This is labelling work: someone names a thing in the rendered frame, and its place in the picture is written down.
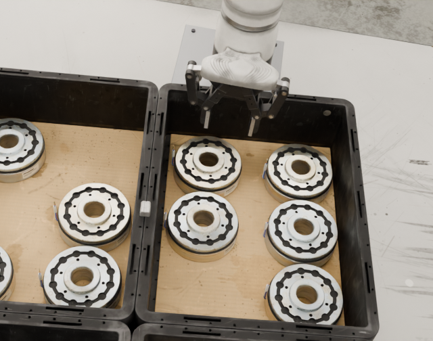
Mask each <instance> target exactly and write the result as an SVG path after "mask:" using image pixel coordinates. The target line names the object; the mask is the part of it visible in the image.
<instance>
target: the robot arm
mask: <svg viewBox="0 0 433 341"><path fill-rule="evenodd" d="M284 1H285V0H223V1H222V6H221V11H220V14H219V17H218V20H217V24H216V32H215V37H214V45H213V50H212V55H210V56H208V57H206V58H204V59H203V60H202V65H201V66H198V65H197V63H196V62H195V61H193V60H190V61H188V63H187V69H186V72H185V81H186V86H187V94H188V99H189V103H190V104H191V105H193V106H195V105H199V106H200V107H201V108H202V111H201V117H200V122H201V124H204V128H205V129H208V128H209V124H210V118H211V114H212V107H213V105H214V104H217V103H218V102H219V100H220V99H221V98H222V97H226V98H236V99H238V100H242V101H246V103H247V105H248V109H249V110H250V111H251V115H250V121H249V124H248V132H247V136H252V133H256V132H257V131H258V128H259V124H260V120H261V118H263V117H267V118H269V119H274V118H275V117H276V116H277V113H278V111H279V110H280V108H281V107H282V105H283V103H284V101H285V100H286V97H287V96H288V94H289V88H290V79H289V78H288V77H283V78H282V79H281V80H279V79H278V78H279V73H278V71H277V70H276V69H275V68H274V67H272V66H271V61H272V58H273V52H274V49H275V44H276V40H277V35H278V29H279V17H280V14H281V9H282V5H283V2H284ZM202 77H203V78H205V79H206V80H209V81H210V82H211V86H210V88H209V89H208V90H207V92H205V93H203V92H201V91H200V82H199V81H201V80H202ZM262 91H271V92H272V94H273V95H272V97H271V98H270V100H269V103H267V104H263V102H262V99H261V96H260V93H261V92H262Z"/></svg>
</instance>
